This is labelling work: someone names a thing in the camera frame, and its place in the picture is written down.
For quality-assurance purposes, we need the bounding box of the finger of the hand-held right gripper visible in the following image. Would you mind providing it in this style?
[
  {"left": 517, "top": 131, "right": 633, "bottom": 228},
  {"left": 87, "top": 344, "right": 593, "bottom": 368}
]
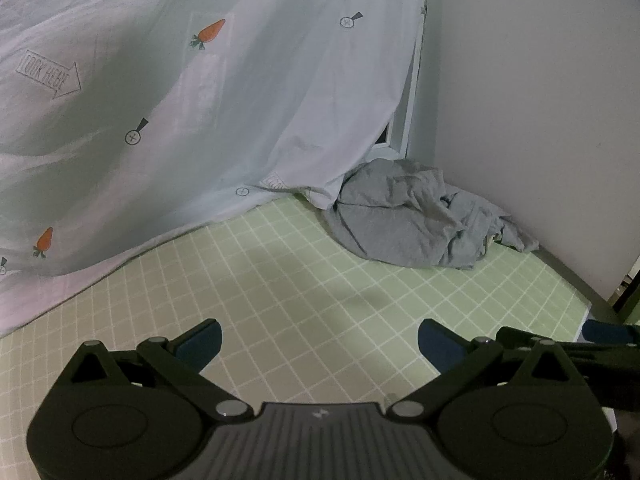
[
  {"left": 495, "top": 326, "right": 640, "bottom": 376},
  {"left": 581, "top": 318, "right": 640, "bottom": 347}
]

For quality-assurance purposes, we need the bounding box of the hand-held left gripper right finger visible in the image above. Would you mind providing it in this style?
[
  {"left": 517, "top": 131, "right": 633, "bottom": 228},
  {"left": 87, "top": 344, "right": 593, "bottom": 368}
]
[{"left": 391, "top": 317, "right": 586, "bottom": 423}]

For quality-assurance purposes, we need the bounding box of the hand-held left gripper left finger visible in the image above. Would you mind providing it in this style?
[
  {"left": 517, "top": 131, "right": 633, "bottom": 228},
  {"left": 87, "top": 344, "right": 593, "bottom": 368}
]
[{"left": 62, "top": 317, "right": 256, "bottom": 423}]

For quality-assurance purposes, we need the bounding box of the grey garment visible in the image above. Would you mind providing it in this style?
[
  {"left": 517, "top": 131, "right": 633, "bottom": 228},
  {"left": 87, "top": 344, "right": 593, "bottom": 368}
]
[{"left": 322, "top": 157, "right": 541, "bottom": 272}]

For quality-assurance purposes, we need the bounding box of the dark furniture edge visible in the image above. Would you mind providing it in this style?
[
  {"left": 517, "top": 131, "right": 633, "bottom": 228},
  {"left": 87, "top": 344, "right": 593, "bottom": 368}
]
[{"left": 590, "top": 252, "right": 640, "bottom": 323}]

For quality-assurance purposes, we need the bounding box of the green checked bed sheet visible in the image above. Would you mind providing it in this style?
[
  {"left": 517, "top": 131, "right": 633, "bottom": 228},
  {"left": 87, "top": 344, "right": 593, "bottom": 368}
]
[{"left": 0, "top": 192, "right": 593, "bottom": 480}]

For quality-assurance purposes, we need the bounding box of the white carrot-print sheet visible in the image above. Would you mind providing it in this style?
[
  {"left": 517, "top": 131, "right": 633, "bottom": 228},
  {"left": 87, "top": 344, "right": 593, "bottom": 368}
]
[{"left": 0, "top": 0, "right": 431, "bottom": 341}]

